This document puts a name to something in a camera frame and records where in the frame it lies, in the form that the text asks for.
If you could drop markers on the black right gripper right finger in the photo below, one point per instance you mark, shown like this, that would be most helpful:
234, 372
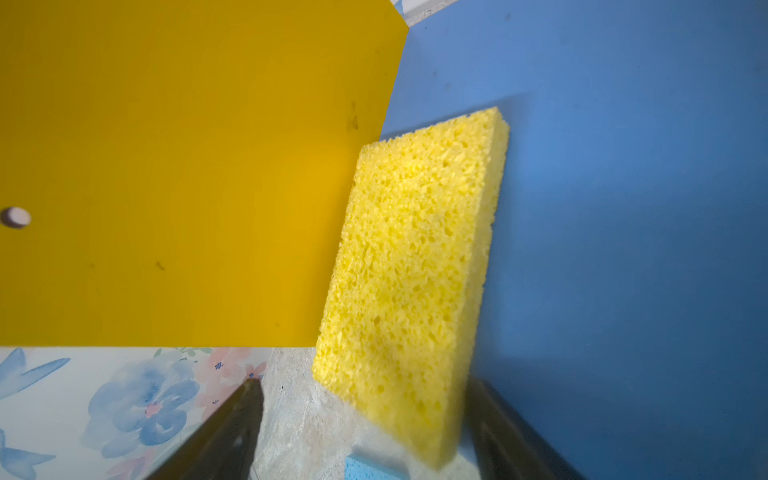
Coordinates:
505, 445

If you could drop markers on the yellow shelf unit frame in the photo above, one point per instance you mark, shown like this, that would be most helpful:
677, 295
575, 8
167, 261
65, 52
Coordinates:
185, 165

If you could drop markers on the porous yellow sponge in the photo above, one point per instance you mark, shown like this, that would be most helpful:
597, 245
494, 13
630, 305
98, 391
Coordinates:
400, 319

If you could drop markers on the light blue sponge right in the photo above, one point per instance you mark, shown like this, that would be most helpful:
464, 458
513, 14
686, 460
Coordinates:
359, 467

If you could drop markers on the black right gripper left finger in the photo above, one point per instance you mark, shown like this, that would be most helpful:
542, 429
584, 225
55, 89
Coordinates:
224, 446

